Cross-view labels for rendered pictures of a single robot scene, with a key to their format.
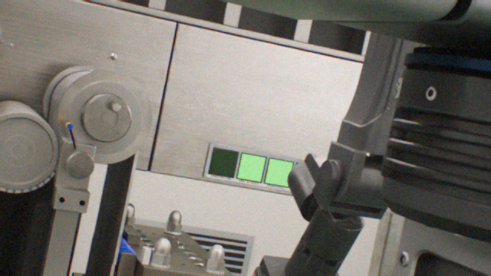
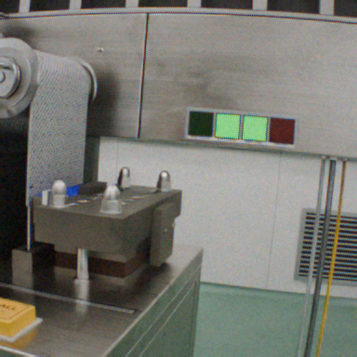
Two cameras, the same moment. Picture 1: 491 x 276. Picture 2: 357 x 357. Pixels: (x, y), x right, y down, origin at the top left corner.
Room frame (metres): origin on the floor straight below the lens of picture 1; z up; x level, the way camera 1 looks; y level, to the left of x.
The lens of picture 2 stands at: (0.91, -0.50, 1.18)
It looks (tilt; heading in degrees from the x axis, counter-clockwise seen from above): 7 degrees down; 31
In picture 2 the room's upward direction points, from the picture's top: 4 degrees clockwise
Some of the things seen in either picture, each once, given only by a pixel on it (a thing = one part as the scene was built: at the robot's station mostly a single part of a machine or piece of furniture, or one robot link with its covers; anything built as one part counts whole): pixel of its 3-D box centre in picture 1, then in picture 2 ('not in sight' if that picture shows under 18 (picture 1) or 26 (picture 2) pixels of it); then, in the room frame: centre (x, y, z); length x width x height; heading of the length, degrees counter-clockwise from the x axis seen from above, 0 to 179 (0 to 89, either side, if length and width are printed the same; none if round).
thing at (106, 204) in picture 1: (114, 195); (59, 152); (1.61, 0.19, 1.11); 0.23 x 0.01 x 0.18; 17
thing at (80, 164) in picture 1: (80, 164); not in sight; (1.39, 0.23, 1.18); 0.04 x 0.02 x 0.04; 107
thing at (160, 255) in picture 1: (161, 251); (59, 192); (1.51, 0.09, 1.05); 0.04 x 0.04 x 0.04
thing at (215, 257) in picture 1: (215, 257); (112, 198); (1.55, 0.00, 1.05); 0.04 x 0.04 x 0.04
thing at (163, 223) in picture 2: not in sight; (164, 232); (1.73, 0.01, 0.96); 0.10 x 0.03 x 0.11; 17
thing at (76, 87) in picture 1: (105, 117); (6, 77); (1.48, 0.22, 1.25); 0.15 x 0.01 x 0.15; 107
